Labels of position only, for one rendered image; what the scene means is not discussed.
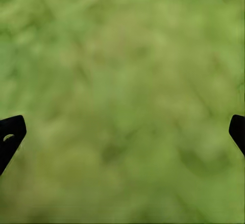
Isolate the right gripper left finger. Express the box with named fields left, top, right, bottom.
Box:
left=0, top=115, right=27, bottom=176

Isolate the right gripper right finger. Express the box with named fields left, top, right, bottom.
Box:
left=229, top=114, right=245, bottom=156

